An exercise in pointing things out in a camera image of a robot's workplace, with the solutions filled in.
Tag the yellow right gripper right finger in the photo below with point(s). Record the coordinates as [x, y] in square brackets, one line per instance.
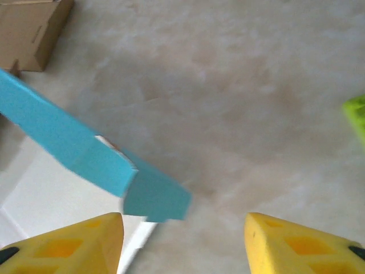
[299, 248]

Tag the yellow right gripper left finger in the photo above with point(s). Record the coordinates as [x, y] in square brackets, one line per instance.
[62, 248]

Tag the blue and white paper box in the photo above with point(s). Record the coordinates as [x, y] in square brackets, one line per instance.
[57, 134]

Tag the green toy building brick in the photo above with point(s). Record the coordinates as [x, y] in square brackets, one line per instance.
[356, 120]

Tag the brown cardboard box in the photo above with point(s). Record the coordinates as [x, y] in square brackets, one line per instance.
[25, 31]

